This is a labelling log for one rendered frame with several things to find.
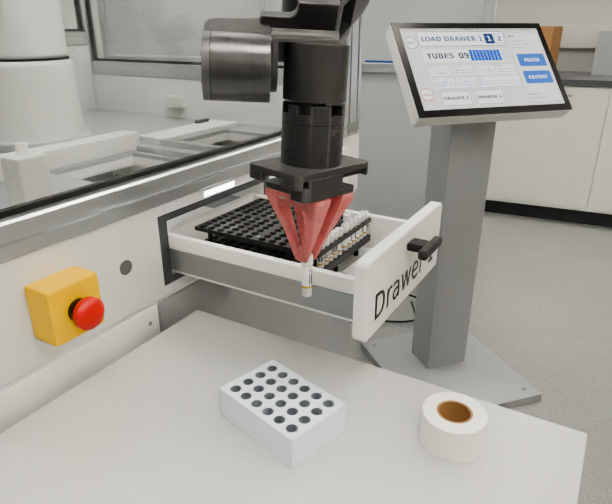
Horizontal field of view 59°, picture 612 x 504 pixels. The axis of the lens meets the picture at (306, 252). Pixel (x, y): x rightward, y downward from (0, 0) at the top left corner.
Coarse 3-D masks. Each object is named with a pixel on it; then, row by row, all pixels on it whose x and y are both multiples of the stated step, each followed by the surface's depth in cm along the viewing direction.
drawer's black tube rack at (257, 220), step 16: (240, 208) 93; (256, 208) 94; (272, 208) 92; (208, 224) 86; (224, 224) 85; (240, 224) 85; (256, 224) 85; (272, 224) 85; (336, 224) 85; (208, 240) 85; (224, 240) 88; (240, 240) 87; (256, 240) 79; (272, 240) 79; (368, 240) 89; (272, 256) 81; (288, 256) 81
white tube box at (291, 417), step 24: (240, 384) 64; (264, 384) 64; (288, 384) 64; (312, 384) 64; (240, 408) 61; (264, 408) 60; (288, 408) 60; (312, 408) 60; (336, 408) 60; (264, 432) 58; (288, 432) 56; (312, 432) 57; (336, 432) 61; (288, 456) 56
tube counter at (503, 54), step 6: (504, 48) 161; (462, 54) 156; (468, 54) 157; (474, 54) 158; (480, 54) 158; (486, 54) 159; (492, 54) 159; (498, 54) 160; (504, 54) 161; (510, 54) 161; (462, 60) 156; (468, 60) 156; (474, 60) 157; (480, 60) 157; (486, 60) 158; (492, 60) 159; (498, 60) 159; (504, 60) 160; (510, 60) 161
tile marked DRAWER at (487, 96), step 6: (474, 90) 153; (480, 90) 154; (486, 90) 154; (492, 90) 155; (498, 90) 155; (480, 96) 153; (486, 96) 154; (492, 96) 154; (498, 96) 155; (480, 102) 152; (486, 102) 153; (492, 102) 153; (498, 102) 154; (504, 102) 155
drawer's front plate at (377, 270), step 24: (432, 216) 83; (384, 240) 71; (408, 240) 75; (360, 264) 64; (384, 264) 69; (408, 264) 77; (432, 264) 89; (360, 288) 65; (384, 288) 70; (408, 288) 80; (360, 312) 66; (384, 312) 72; (360, 336) 68
